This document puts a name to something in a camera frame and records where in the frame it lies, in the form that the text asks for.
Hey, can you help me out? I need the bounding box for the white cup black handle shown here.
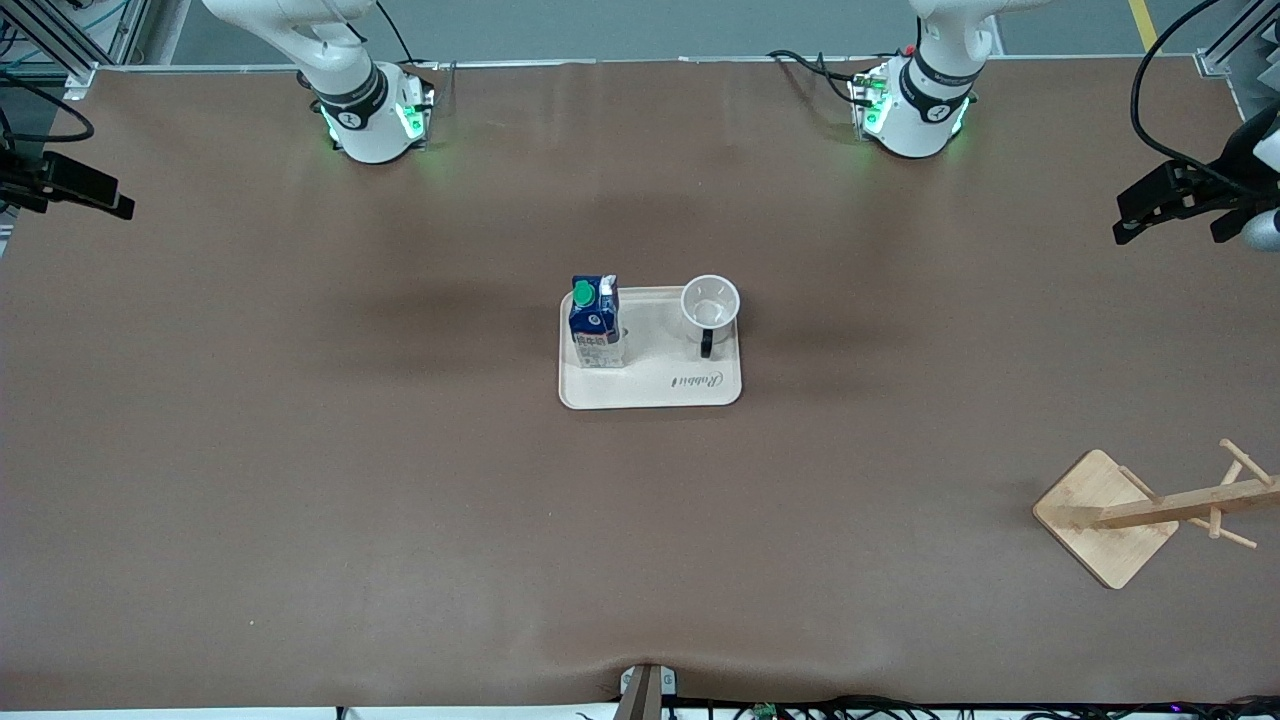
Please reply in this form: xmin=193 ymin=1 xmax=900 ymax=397
xmin=680 ymin=273 xmax=742 ymax=361

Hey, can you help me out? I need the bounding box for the blue milk carton green cap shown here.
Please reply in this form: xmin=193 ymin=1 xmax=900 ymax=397
xmin=567 ymin=274 xmax=626 ymax=371

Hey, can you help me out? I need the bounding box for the wooden mug tree stand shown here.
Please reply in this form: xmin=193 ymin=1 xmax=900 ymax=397
xmin=1031 ymin=438 xmax=1280 ymax=591

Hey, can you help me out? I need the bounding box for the cream plastic tray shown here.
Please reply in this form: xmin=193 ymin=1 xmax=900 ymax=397
xmin=557 ymin=286 xmax=744 ymax=411

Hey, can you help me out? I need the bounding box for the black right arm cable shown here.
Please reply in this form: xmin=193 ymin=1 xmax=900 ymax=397
xmin=0 ymin=70 xmax=97 ymax=147

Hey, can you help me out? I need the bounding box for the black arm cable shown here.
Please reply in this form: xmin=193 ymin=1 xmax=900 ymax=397
xmin=1129 ymin=0 xmax=1231 ymax=191
xmin=0 ymin=70 xmax=97 ymax=147

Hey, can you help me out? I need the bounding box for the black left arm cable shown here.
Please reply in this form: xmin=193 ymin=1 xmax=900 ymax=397
xmin=1129 ymin=0 xmax=1231 ymax=191

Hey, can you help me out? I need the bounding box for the aluminium frame post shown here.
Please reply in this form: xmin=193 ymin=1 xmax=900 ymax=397
xmin=0 ymin=0 xmax=151 ymax=79
xmin=1193 ymin=0 xmax=1280 ymax=81

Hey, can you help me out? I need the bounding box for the black right base cable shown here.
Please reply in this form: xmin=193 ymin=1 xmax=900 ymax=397
xmin=372 ymin=0 xmax=443 ymax=73

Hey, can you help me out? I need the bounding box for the black base cable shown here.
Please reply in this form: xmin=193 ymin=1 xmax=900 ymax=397
xmin=766 ymin=48 xmax=863 ymax=103
xmin=372 ymin=0 xmax=443 ymax=73

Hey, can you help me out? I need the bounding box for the black left base cable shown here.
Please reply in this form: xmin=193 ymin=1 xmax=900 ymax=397
xmin=766 ymin=48 xmax=863 ymax=103

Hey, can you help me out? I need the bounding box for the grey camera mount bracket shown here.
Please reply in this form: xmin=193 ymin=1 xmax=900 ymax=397
xmin=612 ymin=662 xmax=680 ymax=720

